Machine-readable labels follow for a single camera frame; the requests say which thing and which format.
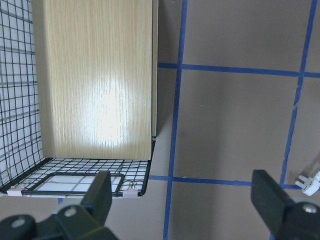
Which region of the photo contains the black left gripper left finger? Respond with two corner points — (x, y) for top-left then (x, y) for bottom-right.
(80, 171), (112, 226)

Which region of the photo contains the white toaster power cable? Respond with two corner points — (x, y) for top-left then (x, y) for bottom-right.
(294, 171), (320, 197)

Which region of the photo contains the wire basket wooden shelf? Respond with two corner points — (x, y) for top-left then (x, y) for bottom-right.
(0, 0), (159, 198)

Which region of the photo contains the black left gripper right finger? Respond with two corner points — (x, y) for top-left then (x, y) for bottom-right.
(251, 169), (295, 234)

